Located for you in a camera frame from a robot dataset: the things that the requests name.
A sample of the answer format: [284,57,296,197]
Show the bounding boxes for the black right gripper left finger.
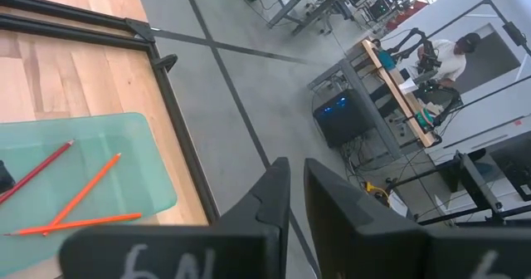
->
[59,156,292,279]

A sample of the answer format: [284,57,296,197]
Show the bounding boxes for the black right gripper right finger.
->
[304,157,531,279]

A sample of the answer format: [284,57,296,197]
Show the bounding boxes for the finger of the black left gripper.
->
[0,159,16,195]

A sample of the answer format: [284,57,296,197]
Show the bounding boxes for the red pencil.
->
[0,139,76,206]

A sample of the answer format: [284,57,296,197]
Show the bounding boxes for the orange pencil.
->
[42,152,122,235]
[2,212,143,237]

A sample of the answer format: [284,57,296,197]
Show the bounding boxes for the black computer tower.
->
[312,88,377,149]

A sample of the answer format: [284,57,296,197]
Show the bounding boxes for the teal translucent plastic bin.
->
[0,111,178,277]

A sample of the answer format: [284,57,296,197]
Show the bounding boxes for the black stand leg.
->
[385,148,531,227]

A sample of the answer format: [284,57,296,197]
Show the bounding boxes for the wooden background table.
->
[359,37,441,148]

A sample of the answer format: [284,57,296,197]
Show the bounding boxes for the person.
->
[416,32,483,91]

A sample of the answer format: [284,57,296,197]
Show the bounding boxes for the yellow extension cable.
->
[363,180,391,201]

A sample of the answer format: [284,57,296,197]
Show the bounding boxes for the black aluminium table frame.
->
[0,0,221,226]

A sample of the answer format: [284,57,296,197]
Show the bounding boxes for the black frame clip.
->
[151,53,178,73]

